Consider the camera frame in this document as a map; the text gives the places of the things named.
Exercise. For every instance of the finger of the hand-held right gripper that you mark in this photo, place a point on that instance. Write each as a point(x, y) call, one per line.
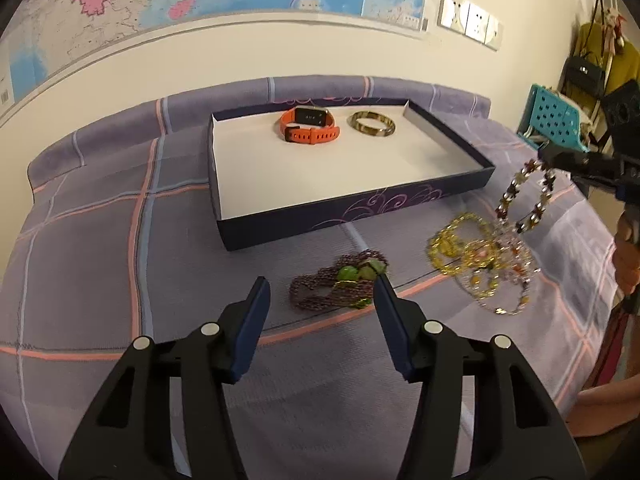
point(580, 164)

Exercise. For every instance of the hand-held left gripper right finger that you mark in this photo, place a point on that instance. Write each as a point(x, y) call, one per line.
point(390, 320)

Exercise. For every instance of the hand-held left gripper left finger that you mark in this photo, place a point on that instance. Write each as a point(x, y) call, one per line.
point(252, 320)

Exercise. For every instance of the dark blue shallow box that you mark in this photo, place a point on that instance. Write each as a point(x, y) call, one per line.
point(320, 175)

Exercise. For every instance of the person's right hand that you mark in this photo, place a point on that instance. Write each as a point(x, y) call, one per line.
point(629, 260)

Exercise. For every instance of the teal plastic stool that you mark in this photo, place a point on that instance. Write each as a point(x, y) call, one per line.
point(550, 112)

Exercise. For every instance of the yellow garment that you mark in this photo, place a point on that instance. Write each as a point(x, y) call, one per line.
point(622, 67)

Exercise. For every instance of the black handbag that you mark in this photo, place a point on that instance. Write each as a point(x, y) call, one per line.
point(582, 77)

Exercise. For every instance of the plaid purple bed sheet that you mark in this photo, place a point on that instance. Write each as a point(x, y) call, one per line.
point(100, 260)

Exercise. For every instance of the orange smartwatch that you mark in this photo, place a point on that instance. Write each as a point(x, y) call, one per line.
point(312, 132)

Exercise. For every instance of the olive gold bangle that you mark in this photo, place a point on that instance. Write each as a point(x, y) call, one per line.
point(357, 122)

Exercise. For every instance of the person's leg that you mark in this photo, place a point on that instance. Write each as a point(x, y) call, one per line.
point(610, 405)

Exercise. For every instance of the white wall socket plate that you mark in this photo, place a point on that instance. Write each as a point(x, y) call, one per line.
point(493, 32)
point(476, 21)
point(452, 10)

